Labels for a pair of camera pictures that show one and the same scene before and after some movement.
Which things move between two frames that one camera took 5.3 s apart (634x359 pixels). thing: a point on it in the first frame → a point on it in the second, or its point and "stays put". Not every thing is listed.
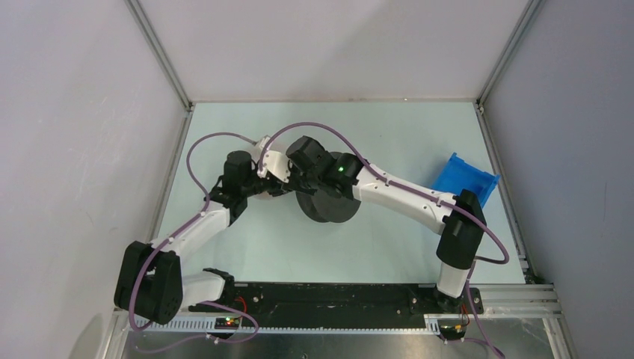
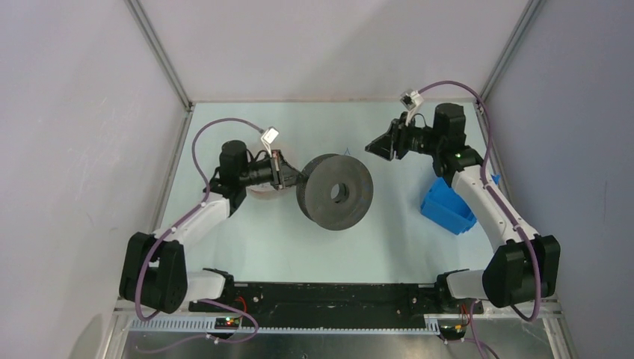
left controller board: (226, 323) stays put
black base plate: (344, 301) stays put
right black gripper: (307, 191) → (397, 135)
